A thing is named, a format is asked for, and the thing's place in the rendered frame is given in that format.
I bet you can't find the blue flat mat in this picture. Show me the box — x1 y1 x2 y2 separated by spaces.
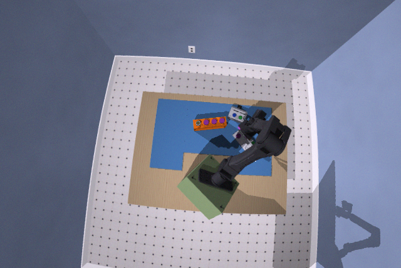
150 99 272 176

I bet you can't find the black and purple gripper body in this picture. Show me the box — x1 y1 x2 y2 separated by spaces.
238 119 256 139

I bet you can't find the white control panel with green and blue buttons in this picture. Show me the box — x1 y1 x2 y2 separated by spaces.
227 105 247 123

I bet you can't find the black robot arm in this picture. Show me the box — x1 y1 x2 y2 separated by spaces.
198 110 291 192

